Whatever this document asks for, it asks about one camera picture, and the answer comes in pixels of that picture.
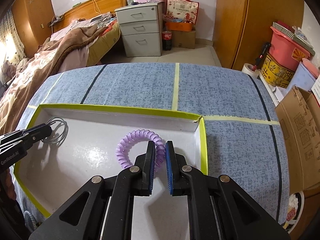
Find white trash bowl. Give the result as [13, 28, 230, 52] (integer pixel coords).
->
[283, 191, 305, 233]

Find red white gift bag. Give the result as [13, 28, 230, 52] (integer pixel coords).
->
[166, 0, 200, 24]

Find person left hand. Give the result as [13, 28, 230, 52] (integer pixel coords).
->
[1, 169, 16, 200]

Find orange box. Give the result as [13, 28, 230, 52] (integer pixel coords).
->
[165, 22, 193, 32]

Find green shallow cardboard tray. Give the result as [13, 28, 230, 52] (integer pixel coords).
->
[13, 103, 209, 218]

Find grey three drawer nightstand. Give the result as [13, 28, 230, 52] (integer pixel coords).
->
[115, 2, 163, 57]

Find yellow patterned tin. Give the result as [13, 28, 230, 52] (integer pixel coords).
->
[260, 53, 295, 88]

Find corner wooden cabinet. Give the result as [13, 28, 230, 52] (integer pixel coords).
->
[11, 0, 54, 58]

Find wooden bed headboard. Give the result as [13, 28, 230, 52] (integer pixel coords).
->
[53, 0, 126, 32]

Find floral curtain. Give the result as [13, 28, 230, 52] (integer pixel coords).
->
[0, 9, 26, 64]

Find brown cardboard box floor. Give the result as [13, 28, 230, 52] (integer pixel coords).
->
[172, 30, 196, 49]

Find open cardboard box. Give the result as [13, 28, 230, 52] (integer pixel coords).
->
[276, 86, 319, 194]

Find white paper roll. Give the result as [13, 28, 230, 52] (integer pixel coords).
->
[241, 63, 260, 79]

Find blue patterned tablecloth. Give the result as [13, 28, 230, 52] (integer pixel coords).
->
[18, 63, 289, 224]

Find cola bottle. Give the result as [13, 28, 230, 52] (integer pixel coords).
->
[162, 31, 172, 51]

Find purple spiral hair tie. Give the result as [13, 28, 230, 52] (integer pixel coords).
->
[115, 128, 167, 173]

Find pink plastic bin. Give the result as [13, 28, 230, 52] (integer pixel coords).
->
[269, 27, 311, 71]

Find brown blanket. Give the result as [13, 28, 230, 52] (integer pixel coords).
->
[1, 24, 107, 135]

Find grey elastic hair ties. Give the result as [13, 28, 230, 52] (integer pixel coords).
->
[41, 116, 69, 147]

